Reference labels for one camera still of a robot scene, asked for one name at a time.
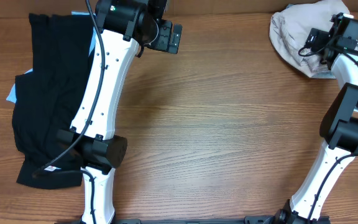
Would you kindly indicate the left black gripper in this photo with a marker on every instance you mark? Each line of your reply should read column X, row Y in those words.
column 169, row 37

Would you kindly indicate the black garment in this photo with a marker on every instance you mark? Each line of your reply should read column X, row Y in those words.
column 49, row 97

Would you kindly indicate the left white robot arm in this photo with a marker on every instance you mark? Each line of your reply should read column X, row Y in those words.
column 123, row 30

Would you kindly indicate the light blue shirt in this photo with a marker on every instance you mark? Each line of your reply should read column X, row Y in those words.
column 12, row 95

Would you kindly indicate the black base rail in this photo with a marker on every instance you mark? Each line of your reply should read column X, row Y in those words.
column 191, row 221

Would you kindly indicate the beige shorts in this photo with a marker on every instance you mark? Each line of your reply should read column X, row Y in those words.
column 278, row 41

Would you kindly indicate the folded blue jeans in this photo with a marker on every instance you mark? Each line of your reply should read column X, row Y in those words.
column 298, row 20

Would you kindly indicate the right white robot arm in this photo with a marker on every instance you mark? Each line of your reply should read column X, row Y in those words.
column 339, row 127

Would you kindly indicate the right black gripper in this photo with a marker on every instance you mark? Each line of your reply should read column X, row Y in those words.
column 314, row 39

